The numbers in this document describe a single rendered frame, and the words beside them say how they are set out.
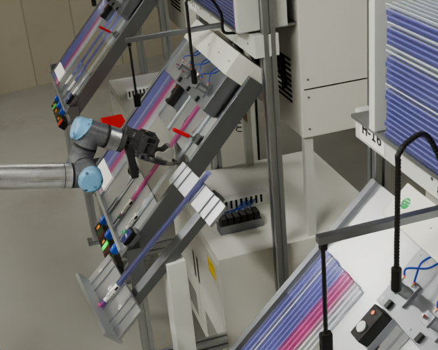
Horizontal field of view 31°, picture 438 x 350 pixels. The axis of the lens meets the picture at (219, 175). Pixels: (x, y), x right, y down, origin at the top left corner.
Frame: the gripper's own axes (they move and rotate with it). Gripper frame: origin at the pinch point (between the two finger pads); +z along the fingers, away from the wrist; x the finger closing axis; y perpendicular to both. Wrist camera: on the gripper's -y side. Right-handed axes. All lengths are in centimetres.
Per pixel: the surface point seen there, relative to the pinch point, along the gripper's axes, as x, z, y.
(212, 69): 6.9, 2.4, 32.6
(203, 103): -3.0, 0.2, 23.0
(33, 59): 417, 16, -75
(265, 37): -14, 6, 50
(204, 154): -9.9, 4.5, 8.8
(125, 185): 24.5, -3.8, -20.7
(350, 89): -10, 43, 45
